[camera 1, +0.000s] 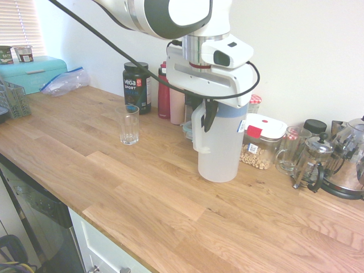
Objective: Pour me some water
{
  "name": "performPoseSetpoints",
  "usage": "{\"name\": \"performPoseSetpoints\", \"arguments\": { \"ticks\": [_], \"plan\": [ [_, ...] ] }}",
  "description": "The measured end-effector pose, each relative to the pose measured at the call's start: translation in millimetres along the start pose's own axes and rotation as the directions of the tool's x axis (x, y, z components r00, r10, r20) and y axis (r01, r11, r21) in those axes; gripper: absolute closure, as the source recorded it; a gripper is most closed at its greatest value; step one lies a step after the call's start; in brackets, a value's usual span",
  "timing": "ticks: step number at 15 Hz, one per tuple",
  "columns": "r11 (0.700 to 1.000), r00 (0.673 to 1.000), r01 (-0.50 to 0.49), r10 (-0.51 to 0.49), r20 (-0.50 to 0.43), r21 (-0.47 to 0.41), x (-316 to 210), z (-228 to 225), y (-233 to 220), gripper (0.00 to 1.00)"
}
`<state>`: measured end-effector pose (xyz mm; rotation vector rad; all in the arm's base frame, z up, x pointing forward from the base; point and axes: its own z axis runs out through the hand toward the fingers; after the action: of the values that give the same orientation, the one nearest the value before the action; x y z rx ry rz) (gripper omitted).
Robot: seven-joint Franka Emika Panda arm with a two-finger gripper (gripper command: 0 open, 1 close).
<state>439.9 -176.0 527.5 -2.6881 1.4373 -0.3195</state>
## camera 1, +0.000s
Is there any dark yogurt cup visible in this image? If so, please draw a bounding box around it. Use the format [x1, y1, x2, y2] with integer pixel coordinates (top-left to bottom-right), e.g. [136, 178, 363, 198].
[13, 44, 34, 63]

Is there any white cabinet drawer front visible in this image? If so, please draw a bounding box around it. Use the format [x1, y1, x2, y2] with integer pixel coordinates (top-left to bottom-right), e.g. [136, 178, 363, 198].
[68, 207, 156, 273]

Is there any black Vega protein tub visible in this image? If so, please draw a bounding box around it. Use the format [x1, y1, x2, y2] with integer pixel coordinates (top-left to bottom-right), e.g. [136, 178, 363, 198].
[122, 61, 151, 115]

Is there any green oat cup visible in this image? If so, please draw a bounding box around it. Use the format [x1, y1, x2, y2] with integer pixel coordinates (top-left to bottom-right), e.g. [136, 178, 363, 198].
[0, 45, 14, 65]

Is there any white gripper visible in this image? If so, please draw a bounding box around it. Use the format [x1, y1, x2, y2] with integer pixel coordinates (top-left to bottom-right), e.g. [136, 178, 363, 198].
[166, 46, 255, 134]

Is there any pink water bottle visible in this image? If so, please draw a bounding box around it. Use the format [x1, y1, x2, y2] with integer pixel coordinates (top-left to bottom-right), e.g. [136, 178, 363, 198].
[169, 86, 186, 126]

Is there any dark dishwasher front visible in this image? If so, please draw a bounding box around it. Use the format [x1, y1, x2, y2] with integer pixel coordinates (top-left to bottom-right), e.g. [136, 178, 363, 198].
[0, 153, 86, 273]

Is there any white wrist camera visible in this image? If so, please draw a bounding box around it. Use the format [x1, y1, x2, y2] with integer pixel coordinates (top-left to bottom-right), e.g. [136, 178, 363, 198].
[201, 34, 254, 69]

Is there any teal metal bread box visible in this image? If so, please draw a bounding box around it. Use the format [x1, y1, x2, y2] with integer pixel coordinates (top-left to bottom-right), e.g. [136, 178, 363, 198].
[0, 56, 69, 95]

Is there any glass French press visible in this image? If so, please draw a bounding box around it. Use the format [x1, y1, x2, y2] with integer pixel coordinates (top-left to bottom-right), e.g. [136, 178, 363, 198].
[292, 132, 336, 194]

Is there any clear glass mug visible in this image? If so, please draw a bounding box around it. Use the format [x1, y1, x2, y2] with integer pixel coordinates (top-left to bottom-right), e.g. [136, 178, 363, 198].
[274, 126, 313, 176]

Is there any white pitcher with blue lid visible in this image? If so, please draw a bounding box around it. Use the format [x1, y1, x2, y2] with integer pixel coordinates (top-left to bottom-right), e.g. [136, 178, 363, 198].
[191, 101, 251, 183]

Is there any stainless steel electric kettle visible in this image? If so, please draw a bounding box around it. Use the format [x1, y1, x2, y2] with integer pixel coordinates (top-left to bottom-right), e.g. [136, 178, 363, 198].
[321, 115, 364, 201]

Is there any grey plastic basket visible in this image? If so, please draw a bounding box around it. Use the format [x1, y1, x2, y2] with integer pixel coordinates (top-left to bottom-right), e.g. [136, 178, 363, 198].
[0, 79, 32, 119]

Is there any red water bottle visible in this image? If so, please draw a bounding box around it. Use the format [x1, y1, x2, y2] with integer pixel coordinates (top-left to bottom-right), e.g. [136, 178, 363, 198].
[158, 61, 172, 119]

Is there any white window blind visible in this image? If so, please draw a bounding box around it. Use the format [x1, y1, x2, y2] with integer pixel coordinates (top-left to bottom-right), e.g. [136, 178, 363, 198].
[0, 0, 46, 57]

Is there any clear zip plastic bag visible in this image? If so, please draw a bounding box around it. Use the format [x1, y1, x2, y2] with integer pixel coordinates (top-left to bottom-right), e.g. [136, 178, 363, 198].
[39, 67, 91, 98]

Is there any cereal container with white lid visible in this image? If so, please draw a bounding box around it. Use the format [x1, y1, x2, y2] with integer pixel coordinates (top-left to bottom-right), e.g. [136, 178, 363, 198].
[238, 113, 288, 171]

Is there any dark bag with yellow straps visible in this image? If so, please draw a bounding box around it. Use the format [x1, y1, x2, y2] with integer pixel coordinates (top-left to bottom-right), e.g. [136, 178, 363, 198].
[0, 234, 38, 273]

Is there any glass container with teal clips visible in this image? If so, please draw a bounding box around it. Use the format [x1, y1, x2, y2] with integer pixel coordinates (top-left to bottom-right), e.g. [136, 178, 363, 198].
[181, 121, 196, 140]

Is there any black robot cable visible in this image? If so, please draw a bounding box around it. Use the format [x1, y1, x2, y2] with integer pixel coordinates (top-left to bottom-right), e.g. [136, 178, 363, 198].
[48, 0, 261, 102]

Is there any glass jar with black lid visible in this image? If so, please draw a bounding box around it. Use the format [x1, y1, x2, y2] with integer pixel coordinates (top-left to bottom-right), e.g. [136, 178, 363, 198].
[303, 118, 328, 140]

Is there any jar with red checkered lid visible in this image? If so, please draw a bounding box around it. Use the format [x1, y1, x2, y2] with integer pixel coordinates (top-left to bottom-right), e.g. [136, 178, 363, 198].
[249, 94, 263, 115]

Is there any clear drinking glass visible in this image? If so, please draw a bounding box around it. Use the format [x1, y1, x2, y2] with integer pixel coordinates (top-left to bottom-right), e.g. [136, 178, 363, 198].
[114, 104, 140, 146]

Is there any silver drawer handle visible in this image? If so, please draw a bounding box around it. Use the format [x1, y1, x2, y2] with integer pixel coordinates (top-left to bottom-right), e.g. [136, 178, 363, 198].
[90, 264, 132, 273]

